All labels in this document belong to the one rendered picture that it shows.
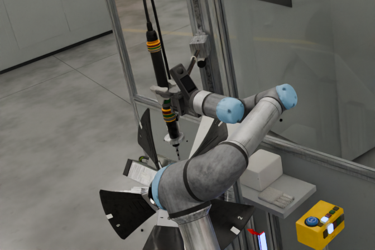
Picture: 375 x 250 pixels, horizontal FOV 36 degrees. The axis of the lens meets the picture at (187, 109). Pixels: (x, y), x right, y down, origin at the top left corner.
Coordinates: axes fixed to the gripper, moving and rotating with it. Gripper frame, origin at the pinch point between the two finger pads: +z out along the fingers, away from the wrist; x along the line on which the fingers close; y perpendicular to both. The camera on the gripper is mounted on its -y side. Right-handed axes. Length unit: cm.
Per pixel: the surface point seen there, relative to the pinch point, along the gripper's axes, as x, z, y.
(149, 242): -16, 5, 59
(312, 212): 29, -36, 58
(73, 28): 258, 505, 142
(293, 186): 61, -1, 80
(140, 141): 11, 35, 39
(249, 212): 6, -27, 47
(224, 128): 16.9, -10.2, 23.3
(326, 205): 35, -38, 59
